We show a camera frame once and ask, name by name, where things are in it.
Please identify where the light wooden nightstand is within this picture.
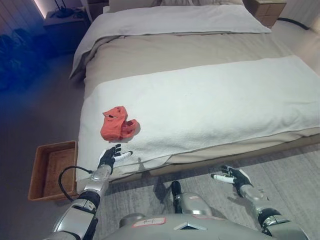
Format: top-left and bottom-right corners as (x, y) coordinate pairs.
(243, 0), (287, 30)

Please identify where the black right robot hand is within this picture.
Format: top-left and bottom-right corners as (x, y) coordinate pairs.
(211, 164), (253, 191)

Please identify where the bed with beige cover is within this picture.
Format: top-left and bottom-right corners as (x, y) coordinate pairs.
(83, 31), (320, 166)

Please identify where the green potted plant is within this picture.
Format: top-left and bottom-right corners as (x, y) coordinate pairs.
(0, 27), (48, 91)

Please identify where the brown wicker basket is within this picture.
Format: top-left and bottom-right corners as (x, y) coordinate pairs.
(27, 140), (79, 202)

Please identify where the white textured blanket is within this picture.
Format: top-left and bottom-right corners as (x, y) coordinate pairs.
(75, 55), (320, 186)

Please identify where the light grey bed sheet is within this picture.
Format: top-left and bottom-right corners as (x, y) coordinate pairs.
(69, 4), (272, 81)

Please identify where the silver right robot leg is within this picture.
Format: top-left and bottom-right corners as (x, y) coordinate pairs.
(171, 180), (213, 217)

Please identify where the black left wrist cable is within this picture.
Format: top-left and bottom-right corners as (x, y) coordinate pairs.
(58, 165), (93, 202)

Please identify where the grey floor rug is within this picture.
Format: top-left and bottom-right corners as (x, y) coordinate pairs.
(94, 142), (320, 240)

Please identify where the beige upholstered bed frame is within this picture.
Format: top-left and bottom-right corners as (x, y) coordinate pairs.
(109, 134), (320, 185)

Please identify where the silver robot torso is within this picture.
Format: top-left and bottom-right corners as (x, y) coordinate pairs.
(89, 212), (308, 240)

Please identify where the orange garment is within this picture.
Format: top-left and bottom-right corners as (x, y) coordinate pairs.
(100, 105), (140, 143)

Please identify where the dark wooden nightstand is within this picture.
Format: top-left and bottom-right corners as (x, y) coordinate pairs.
(42, 7), (92, 55)

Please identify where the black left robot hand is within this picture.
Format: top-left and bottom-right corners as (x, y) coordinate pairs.
(97, 144), (134, 168)

